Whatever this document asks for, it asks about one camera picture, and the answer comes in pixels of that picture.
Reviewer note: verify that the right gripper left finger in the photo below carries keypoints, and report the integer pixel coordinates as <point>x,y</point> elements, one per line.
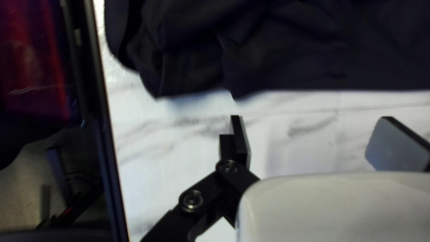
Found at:
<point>240,148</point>

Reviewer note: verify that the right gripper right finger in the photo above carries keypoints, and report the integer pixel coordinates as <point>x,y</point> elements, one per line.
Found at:
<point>396,148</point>

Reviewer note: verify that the black t-shirt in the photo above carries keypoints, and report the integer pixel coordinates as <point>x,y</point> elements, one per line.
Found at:
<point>268,43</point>

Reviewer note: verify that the black frame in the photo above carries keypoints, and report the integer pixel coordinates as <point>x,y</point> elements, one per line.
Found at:
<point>97,117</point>

